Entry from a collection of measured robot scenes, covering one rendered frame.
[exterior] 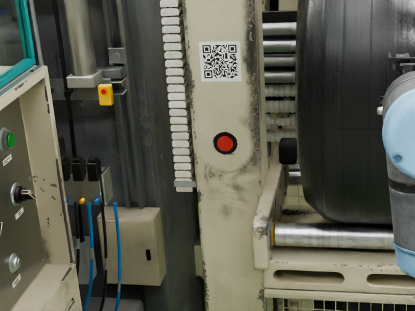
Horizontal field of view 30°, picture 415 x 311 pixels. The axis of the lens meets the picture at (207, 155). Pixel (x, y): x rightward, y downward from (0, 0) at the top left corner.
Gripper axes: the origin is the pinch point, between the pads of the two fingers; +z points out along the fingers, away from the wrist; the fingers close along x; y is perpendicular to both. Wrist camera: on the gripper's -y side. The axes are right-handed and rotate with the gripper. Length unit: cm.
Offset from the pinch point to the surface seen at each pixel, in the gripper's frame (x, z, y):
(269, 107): 29, 62, -16
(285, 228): 20.7, 16.9, -28.9
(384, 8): 3.8, 4.9, 11.9
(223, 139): 32.4, 21.4, -13.1
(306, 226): 16.7, 17.4, -28.6
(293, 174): 22, 44, -27
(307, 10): 15.7, 8.0, 11.6
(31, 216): 62, 0, -21
